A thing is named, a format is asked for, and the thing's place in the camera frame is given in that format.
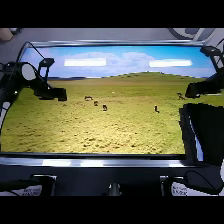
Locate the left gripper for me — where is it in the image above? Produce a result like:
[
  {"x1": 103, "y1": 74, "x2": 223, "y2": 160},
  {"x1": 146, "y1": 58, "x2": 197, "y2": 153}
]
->
[{"x1": 35, "y1": 86, "x2": 69, "y2": 102}]

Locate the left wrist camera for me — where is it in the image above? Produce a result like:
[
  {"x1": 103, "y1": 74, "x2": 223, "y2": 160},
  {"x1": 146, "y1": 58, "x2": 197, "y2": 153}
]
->
[{"x1": 37, "y1": 57, "x2": 56, "y2": 81}]

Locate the black garment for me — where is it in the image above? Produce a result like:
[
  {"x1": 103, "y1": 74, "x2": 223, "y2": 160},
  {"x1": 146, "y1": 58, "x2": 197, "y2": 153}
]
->
[{"x1": 178, "y1": 102, "x2": 224, "y2": 167}]

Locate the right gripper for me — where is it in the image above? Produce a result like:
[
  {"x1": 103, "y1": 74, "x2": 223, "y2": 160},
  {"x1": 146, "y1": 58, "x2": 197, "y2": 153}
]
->
[{"x1": 184, "y1": 80, "x2": 216, "y2": 100}]

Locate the silver frame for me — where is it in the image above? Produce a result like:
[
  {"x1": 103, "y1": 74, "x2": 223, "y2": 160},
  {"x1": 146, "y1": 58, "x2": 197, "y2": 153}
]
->
[{"x1": 0, "y1": 39, "x2": 224, "y2": 197}]

